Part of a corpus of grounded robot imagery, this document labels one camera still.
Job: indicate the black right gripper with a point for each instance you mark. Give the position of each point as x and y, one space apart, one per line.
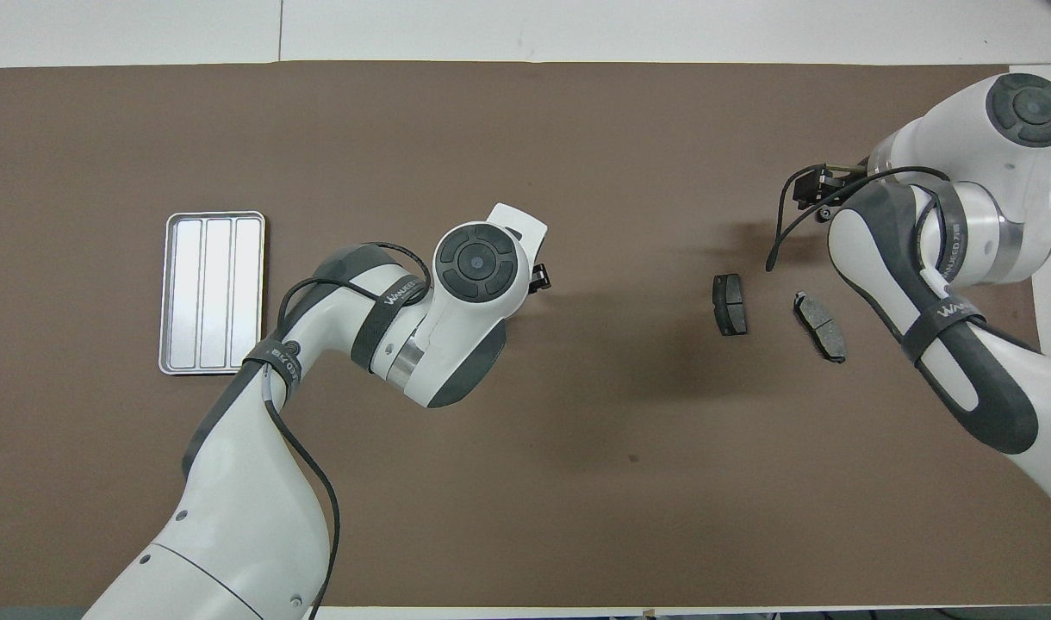
814 188

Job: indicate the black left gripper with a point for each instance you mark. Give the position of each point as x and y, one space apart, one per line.
541 277

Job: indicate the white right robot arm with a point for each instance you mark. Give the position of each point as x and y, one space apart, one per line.
965 370

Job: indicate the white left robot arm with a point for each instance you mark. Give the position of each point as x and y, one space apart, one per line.
250 517

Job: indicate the silver metal tray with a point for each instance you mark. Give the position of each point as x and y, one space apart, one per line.
215 293

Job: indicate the dark curved brake pad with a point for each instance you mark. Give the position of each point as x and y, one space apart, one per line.
823 329

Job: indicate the dark rectangular brake pad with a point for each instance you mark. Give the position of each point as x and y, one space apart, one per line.
730 306

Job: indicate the brown table mat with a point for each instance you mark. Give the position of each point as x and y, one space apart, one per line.
577 129

